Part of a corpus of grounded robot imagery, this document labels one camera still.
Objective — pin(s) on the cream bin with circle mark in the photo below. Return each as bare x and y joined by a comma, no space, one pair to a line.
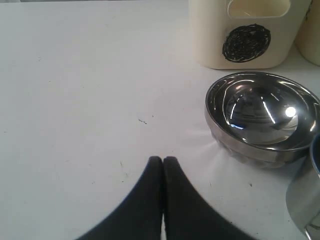
244,34

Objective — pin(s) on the large stainless steel bowl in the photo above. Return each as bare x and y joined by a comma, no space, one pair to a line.
262,118

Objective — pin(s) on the front stainless steel mug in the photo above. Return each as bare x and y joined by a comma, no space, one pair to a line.
303,194

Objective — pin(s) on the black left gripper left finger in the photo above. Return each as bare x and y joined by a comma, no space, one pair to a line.
139,216

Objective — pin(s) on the cream bin with triangle mark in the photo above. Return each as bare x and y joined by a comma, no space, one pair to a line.
308,38

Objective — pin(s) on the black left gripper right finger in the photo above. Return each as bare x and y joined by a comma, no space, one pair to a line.
187,216

